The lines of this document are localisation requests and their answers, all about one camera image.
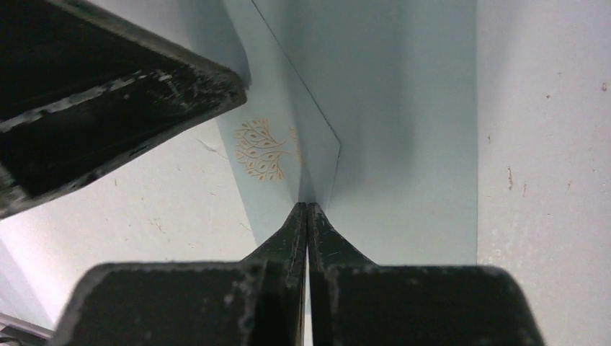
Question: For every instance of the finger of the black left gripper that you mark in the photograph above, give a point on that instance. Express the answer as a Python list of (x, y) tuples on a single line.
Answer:
[(84, 92)]

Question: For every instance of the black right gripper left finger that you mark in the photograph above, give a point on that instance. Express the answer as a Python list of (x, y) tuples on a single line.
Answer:
[(258, 300)]

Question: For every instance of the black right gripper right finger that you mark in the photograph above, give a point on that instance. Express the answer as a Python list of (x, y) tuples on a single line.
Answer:
[(357, 302)]

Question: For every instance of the aluminium frame rail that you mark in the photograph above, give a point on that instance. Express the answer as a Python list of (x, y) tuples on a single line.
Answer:
[(15, 331)]

